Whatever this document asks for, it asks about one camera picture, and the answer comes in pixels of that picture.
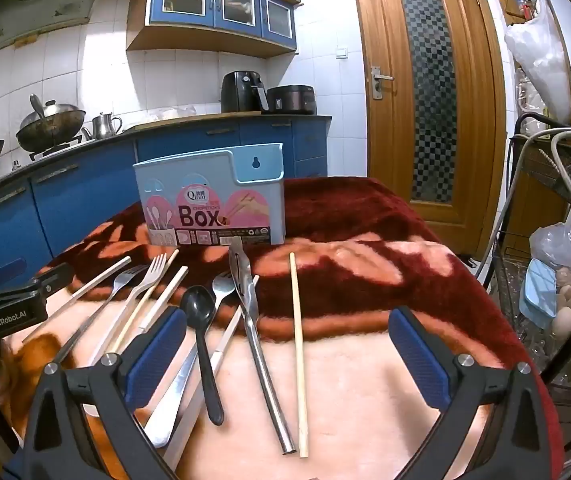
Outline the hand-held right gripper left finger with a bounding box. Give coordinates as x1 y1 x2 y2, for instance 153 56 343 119
18 306 188 480

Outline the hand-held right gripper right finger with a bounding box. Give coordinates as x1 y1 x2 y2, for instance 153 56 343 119
388 306 565 480

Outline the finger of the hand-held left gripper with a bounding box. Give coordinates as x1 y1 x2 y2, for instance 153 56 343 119
29 262 76 297
0 257 27 282

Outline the wooden chopstick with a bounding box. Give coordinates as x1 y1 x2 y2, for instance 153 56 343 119
109 249 180 356
140 266 189 333
289 252 310 458

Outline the light blue chopstick box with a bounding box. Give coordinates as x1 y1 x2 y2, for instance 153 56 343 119
132 142 286 247

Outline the black plastic spoon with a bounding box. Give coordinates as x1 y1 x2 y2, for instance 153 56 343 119
180 285 225 426

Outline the blue base cabinet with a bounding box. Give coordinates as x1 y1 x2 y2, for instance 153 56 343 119
0 115 332 291

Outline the silver steel fork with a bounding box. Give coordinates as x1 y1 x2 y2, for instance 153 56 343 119
88 252 168 368

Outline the slotted steel knife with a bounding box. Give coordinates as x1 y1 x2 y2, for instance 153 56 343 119
228 236 297 456

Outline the red printed blanket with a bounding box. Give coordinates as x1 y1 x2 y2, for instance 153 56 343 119
2 176 565 480

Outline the light blue lid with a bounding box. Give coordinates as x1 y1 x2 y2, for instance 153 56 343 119
519 258 559 330

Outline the steel wok with lid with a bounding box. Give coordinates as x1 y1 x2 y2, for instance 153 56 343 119
15 94 87 153

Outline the steel kettle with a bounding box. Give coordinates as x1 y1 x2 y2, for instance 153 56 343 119
81 112 123 140

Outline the clear plastic bag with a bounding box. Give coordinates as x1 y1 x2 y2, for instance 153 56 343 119
530 222 571 272

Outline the wooden cutting board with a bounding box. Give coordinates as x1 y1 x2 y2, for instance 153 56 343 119
125 111 266 131

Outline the wooden door with glass panel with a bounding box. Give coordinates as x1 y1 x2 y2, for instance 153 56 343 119
350 0 511 257

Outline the black air fryer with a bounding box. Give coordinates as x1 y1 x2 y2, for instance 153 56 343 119
221 71 268 113

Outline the black rice cooker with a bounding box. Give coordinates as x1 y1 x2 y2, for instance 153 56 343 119
266 85 315 116

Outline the white plastic bag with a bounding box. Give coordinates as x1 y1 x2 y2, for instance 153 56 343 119
504 5 571 136

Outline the dark-handled steel fork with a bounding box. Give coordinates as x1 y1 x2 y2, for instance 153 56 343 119
52 264 150 365

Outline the wide-handled steel fork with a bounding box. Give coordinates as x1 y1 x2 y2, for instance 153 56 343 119
144 271 238 449

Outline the white cable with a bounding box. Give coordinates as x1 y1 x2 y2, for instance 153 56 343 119
475 127 571 281

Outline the blue wall cabinet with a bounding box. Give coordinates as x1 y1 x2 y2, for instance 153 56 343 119
100 0 301 58

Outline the metal door handle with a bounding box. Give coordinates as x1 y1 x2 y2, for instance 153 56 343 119
370 66 395 100

